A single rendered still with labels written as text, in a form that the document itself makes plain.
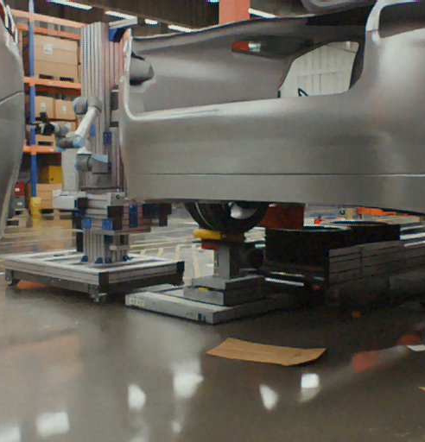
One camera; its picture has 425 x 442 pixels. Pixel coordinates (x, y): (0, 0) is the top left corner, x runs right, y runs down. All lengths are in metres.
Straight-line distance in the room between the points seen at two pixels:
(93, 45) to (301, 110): 2.82
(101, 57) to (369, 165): 2.99
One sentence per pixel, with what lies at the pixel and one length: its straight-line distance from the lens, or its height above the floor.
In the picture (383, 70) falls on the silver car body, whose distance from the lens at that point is 2.54.
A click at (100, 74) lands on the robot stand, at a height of 1.64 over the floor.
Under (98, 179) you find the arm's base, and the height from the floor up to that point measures 0.87.
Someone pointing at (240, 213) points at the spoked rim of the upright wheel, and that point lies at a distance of 4.46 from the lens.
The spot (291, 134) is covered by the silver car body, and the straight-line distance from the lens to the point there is 2.68.
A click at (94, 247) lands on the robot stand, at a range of 5.17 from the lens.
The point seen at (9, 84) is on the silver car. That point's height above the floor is 1.09.
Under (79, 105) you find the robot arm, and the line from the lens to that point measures 4.94.
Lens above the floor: 0.91
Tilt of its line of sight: 4 degrees down
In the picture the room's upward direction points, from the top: straight up
